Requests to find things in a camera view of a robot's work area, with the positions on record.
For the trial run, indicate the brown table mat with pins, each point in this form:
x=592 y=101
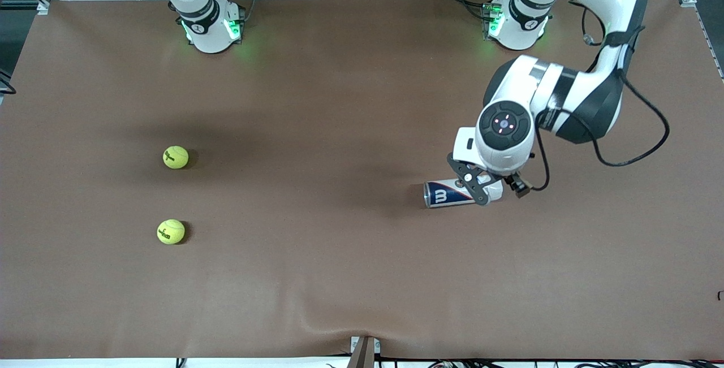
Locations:
x=362 y=300

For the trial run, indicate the white blue tennis ball can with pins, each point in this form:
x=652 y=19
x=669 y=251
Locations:
x=444 y=195

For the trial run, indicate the yellow tennis ball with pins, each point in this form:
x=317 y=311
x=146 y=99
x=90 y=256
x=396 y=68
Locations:
x=175 y=157
x=171 y=232

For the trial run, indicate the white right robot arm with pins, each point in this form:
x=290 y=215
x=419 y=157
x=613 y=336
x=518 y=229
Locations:
x=212 y=37

